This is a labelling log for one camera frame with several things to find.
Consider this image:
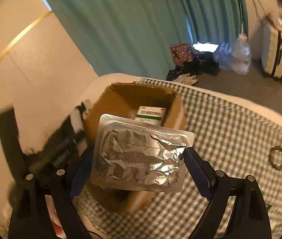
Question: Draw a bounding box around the green small packet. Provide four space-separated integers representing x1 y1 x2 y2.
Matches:
261 191 272 212

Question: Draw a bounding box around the patterned dark red bag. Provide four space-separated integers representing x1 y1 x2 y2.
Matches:
170 43 194 66

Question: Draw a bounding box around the green bead bracelet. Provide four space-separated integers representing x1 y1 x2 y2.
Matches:
268 146 282 171

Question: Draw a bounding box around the white mattress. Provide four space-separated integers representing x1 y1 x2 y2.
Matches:
75 73 282 127

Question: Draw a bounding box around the teal curtain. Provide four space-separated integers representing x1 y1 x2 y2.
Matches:
44 0 248 79

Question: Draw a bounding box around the pack of water bottles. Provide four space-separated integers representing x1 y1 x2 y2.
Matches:
212 43 232 71

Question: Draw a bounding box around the white sneakers pair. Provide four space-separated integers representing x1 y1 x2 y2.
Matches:
174 73 198 86

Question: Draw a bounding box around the brown cardboard box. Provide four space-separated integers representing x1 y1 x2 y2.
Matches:
84 83 186 214

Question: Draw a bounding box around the silver foil blister pack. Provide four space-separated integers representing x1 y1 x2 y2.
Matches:
91 114 195 193

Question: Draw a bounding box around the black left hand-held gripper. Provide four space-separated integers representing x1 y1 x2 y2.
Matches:
0 103 93 209

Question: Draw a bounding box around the green white medicine box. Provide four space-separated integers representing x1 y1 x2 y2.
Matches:
135 106 166 126

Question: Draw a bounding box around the checkered green grey cloth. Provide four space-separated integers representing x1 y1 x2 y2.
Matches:
75 81 282 238

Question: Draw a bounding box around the large clear water bottle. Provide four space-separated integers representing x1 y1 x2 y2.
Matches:
230 23 251 75

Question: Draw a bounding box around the white suitcase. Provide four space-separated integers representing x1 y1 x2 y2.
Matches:
261 21 282 79

